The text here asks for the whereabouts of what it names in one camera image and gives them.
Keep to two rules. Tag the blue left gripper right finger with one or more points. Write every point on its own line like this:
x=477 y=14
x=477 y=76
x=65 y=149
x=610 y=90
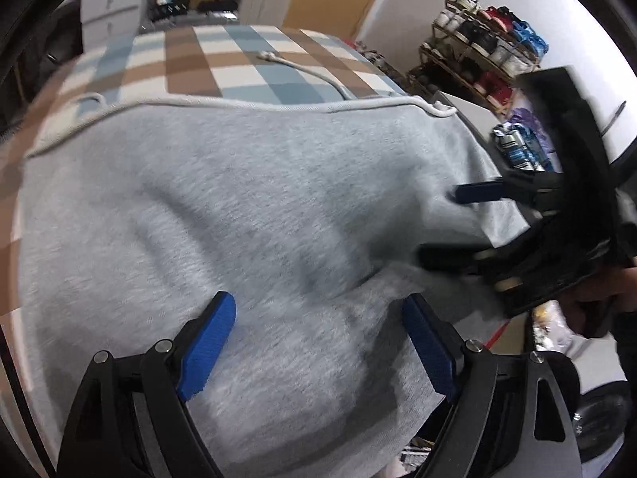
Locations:
x=435 y=342

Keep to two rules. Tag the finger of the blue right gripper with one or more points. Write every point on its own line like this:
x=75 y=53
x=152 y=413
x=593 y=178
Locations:
x=450 y=259
x=483 y=192

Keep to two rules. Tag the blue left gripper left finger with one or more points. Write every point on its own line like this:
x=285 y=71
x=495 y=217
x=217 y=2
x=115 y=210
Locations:
x=200 y=342

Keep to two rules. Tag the grey hoodie with red print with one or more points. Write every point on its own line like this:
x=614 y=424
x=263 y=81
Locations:
x=310 y=218

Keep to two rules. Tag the person's right hand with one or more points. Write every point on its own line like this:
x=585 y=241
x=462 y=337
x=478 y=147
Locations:
x=588 y=307

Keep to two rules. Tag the wooden shoe rack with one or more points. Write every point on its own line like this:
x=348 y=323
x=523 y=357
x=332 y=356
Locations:
x=476 y=53

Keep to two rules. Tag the brown blue checkered bedsheet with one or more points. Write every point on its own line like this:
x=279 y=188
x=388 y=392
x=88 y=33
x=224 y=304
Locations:
x=255 y=63

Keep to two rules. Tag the white desk with drawers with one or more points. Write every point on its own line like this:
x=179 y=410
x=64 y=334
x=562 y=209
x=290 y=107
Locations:
x=102 y=20

